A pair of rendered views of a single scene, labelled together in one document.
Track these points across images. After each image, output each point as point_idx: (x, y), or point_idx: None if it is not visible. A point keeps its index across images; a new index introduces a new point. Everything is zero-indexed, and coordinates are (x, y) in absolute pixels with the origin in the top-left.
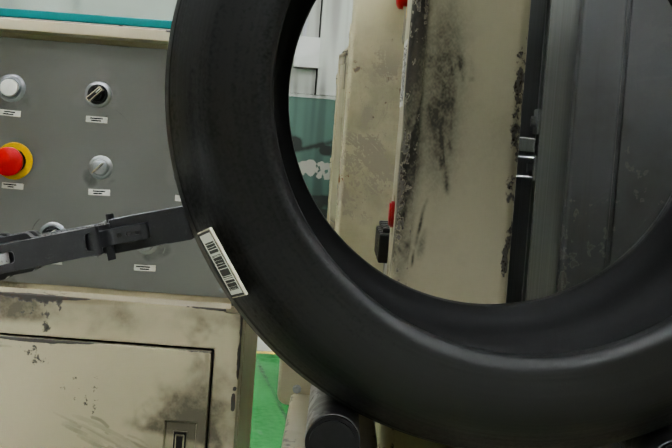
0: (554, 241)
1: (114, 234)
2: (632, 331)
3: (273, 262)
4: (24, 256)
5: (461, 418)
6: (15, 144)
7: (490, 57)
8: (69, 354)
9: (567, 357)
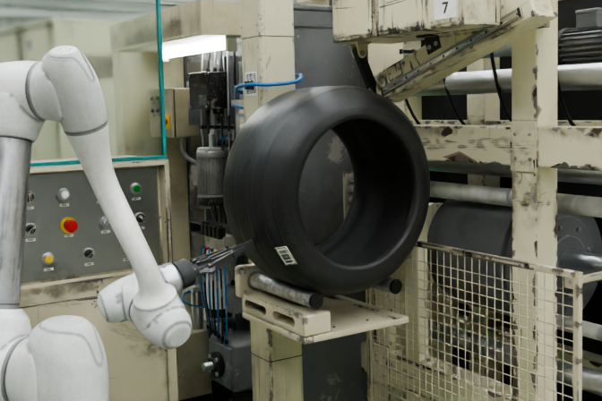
0: None
1: (236, 252)
2: (350, 250)
3: (302, 252)
4: (219, 265)
5: (348, 285)
6: (68, 217)
7: None
8: None
9: (372, 262)
